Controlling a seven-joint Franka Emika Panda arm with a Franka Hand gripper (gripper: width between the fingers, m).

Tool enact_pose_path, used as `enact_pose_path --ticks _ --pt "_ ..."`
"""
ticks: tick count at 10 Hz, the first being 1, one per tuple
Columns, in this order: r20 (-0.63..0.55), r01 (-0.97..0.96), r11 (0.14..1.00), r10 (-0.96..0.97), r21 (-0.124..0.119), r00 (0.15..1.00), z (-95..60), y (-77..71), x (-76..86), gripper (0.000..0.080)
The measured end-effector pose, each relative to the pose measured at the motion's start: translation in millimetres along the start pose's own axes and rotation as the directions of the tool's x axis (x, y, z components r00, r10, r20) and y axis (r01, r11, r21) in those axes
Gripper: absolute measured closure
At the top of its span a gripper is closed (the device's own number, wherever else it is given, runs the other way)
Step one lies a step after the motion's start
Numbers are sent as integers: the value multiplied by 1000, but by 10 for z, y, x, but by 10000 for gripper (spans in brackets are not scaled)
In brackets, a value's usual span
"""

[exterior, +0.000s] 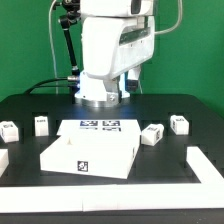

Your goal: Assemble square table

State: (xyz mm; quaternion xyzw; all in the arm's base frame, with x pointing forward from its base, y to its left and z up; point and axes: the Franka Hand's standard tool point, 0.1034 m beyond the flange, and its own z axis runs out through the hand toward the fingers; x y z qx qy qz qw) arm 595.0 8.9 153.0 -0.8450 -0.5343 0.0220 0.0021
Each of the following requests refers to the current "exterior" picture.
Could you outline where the white square table top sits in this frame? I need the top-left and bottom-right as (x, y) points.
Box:
(40, 133), (139, 179)

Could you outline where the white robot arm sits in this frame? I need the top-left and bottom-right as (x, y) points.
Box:
(75, 0), (155, 107)

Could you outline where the white marker sheet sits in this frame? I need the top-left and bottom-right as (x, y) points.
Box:
(57, 119), (140, 136)

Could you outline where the white U-shaped obstacle fence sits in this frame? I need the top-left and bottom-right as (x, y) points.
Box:
(0, 146), (224, 213)

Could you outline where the black cable at base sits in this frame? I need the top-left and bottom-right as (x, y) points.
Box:
(25, 75), (80, 95)

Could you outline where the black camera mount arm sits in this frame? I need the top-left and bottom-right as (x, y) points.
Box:
(59, 0), (81, 76)

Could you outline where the white cable left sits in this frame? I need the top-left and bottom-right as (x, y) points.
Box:
(48, 0), (60, 95)

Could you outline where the grey cable right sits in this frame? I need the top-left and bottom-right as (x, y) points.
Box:
(155, 0), (184, 36)

